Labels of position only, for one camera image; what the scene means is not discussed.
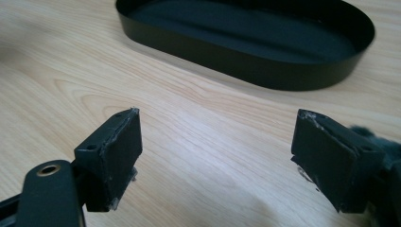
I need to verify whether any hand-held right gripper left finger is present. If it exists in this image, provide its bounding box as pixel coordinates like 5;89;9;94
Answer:
74;107;144;213

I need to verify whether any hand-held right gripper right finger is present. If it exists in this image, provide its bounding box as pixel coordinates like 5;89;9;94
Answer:
290;109;387;214

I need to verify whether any dark fuzzy cloth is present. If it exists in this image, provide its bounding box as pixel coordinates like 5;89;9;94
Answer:
349;125;401;227

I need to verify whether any black oval tray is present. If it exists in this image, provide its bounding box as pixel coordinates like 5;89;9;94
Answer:
114;0;376;92

